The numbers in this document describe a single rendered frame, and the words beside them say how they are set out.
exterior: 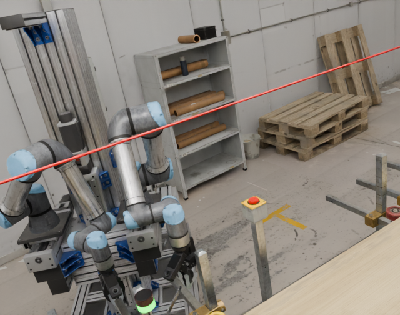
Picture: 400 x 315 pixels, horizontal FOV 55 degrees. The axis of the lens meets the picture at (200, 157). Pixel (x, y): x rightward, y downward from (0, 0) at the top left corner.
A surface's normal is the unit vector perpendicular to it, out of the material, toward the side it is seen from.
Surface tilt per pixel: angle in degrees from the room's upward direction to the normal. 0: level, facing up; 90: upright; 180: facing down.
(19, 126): 90
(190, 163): 90
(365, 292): 0
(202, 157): 90
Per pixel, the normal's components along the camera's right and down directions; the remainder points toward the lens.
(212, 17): 0.57, 0.22
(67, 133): 0.09, 0.37
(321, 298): -0.18, -0.91
